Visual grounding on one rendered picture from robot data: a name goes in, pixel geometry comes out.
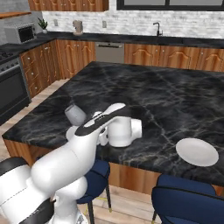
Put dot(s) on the black framed window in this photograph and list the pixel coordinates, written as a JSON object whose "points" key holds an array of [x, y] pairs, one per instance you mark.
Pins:
{"points": [[170, 4]]}

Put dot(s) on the wooden wall shelf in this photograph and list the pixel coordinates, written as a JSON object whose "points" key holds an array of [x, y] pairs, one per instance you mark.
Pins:
{"points": [[14, 14]]}

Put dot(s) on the wooden kitchen island base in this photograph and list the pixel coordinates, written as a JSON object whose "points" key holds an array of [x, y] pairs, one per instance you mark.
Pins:
{"points": [[131, 176]]}

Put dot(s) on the stainless steel dishwasher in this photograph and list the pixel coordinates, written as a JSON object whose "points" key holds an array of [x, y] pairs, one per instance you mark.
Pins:
{"points": [[109, 52]]}

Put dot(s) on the wooden wall cupboard run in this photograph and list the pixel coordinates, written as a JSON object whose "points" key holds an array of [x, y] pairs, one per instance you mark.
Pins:
{"points": [[68, 5]]}

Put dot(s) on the beige countertop appliance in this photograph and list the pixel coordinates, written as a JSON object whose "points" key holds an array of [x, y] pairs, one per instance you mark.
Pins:
{"points": [[78, 28]]}

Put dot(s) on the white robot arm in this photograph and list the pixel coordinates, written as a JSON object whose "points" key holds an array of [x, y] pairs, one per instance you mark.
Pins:
{"points": [[67, 163]]}

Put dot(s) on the grey microwave oven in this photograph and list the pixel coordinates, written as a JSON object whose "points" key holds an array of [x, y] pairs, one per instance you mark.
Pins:
{"points": [[19, 33]]}

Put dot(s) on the white round plate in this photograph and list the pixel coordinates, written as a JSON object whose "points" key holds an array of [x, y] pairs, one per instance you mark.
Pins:
{"points": [[197, 152]]}

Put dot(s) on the wooden base cupboard run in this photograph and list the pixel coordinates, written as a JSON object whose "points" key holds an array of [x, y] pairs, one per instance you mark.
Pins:
{"points": [[175, 57], [58, 59]]}

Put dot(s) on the black sink tap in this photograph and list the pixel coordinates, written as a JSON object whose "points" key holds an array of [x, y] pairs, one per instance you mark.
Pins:
{"points": [[158, 29]]}

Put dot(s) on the grey wall outlet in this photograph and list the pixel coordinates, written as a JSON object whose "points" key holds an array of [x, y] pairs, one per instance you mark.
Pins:
{"points": [[104, 24], [55, 22]]}

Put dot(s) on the black range oven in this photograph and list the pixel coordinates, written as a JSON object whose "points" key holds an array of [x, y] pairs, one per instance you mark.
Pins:
{"points": [[10, 87]]}

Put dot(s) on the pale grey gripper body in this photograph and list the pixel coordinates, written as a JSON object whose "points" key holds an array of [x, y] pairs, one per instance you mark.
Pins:
{"points": [[75, 114]]}

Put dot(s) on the green potted plant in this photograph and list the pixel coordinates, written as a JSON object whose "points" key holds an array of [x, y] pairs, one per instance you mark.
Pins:
{"points": [[43, 24]]}

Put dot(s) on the blue upholstered stool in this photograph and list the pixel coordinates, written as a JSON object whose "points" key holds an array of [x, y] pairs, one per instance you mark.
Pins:
{"points": [[186, 198], [97, 178]]}

